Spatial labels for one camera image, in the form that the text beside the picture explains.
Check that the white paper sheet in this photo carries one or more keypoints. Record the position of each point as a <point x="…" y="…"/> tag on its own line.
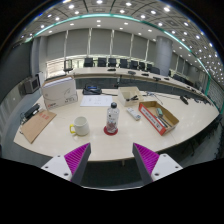
<point x="96" y="100"/>

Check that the group of ceiling lights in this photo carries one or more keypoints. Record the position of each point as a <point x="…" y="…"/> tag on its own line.
<point x="99" y="2"/>

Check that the row of black office chairs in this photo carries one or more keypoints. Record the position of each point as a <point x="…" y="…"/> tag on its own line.
<point x="111" y="62"/>

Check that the clear black-capped water bottle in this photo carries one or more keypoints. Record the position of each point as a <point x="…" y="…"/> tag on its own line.
<point x="112" y="118"/>

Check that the black hand tool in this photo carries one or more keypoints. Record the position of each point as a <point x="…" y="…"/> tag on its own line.
<point x="132" y="98"/>

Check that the black oblong device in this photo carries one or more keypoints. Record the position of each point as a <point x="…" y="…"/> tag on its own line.
<point x="30" y="112"/>

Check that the large white cardboard box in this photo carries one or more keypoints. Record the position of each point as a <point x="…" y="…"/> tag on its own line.
<point x="59" y="92"/>

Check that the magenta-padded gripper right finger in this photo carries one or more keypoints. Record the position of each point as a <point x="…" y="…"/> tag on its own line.
<point x="146" y="160"/>

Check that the black desk telephone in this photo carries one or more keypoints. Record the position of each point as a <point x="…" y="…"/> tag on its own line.
<point x="92" y="90"/>

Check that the small open white box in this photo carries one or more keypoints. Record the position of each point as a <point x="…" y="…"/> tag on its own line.
<point x="128" y="91"/>

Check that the long black tool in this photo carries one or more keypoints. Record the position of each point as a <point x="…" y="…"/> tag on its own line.
<point x="162" y="122"/>

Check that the open brown red-sided cardboard box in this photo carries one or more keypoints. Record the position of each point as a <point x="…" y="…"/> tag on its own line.
<point x="148" y="118"/>

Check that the white remote control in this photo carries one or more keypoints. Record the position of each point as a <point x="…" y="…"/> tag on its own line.
<point x="133" y="114"/>

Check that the flat round red coaster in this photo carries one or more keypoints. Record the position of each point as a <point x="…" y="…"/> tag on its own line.
<point x="106" y="132"/>

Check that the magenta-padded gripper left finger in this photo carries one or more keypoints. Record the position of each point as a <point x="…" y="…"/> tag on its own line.
<point x="77" y="160"/>

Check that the flat brown cardboard sheet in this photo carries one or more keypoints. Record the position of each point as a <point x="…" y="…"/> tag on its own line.
<point x="36" y="126"/>

